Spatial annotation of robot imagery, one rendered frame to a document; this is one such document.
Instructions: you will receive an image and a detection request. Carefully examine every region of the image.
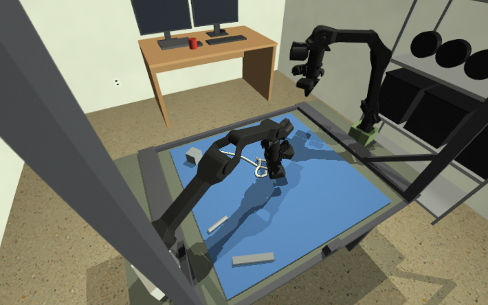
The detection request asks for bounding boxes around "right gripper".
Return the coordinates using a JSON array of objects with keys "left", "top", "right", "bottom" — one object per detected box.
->
[{"left": 296, "top": 61, "right": 324, "bottom": 97}]

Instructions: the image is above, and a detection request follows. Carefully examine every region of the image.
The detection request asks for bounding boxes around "white rope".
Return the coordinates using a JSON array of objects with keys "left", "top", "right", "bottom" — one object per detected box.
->
[{"left": 221, "top": 151, "right": 268, "bottom": 177}]

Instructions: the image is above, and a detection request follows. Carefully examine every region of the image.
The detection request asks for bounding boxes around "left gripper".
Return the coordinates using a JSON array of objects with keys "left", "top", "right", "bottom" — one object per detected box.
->
[{"left": 264, "top": 148, "right": 286, "bottom": 179}]

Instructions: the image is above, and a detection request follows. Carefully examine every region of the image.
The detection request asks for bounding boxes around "blue mat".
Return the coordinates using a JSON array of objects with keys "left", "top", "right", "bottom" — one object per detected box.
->
[{"left": 170, "top": 113, "right": 391, "bottom": 300}]

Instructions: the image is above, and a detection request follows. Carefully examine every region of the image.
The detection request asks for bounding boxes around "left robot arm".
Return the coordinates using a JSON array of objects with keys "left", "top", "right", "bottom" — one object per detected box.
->
[{"left": 151, "top": 118, "right": 295, "bottom": 250}]

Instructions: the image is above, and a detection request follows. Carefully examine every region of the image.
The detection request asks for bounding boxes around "silver metal pin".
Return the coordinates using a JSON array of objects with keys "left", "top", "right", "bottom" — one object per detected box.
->
[{"left": 208, "top": 216, "right": 228, "bottom": 233}]

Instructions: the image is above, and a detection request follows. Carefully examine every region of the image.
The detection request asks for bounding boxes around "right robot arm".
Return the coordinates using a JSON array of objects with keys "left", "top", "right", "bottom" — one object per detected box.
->
[{"left": 289, "top": 25, "right": 392, "bottom": 133}]

